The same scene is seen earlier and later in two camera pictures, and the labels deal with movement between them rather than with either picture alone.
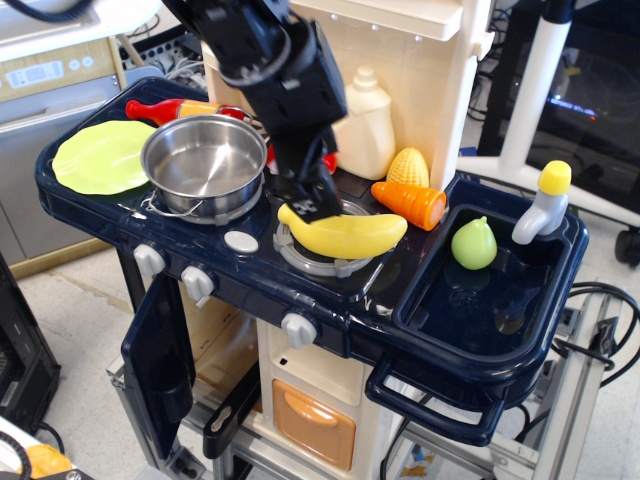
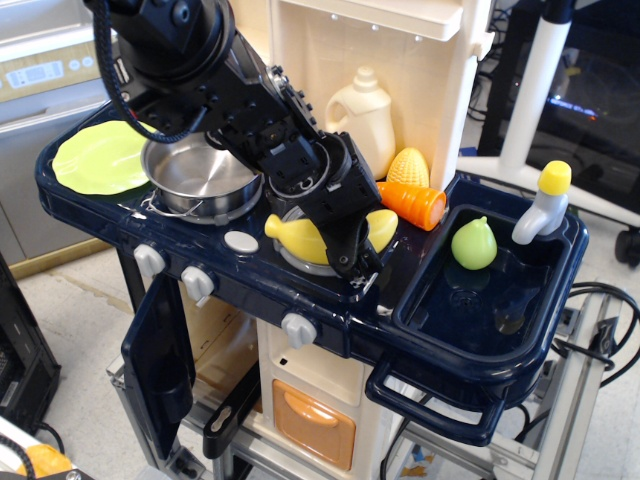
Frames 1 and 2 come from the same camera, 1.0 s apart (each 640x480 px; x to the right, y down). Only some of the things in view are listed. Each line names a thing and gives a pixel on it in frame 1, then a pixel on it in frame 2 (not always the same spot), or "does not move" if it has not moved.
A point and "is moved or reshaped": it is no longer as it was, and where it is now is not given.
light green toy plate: [103, 159] does not move
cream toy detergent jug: [365, 137] does not move
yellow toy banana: [342, 236] is moved or reshaped
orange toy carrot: [419, 206] does not move
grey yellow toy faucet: [548, 212] does not move
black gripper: [297, 106] → [342, 194]
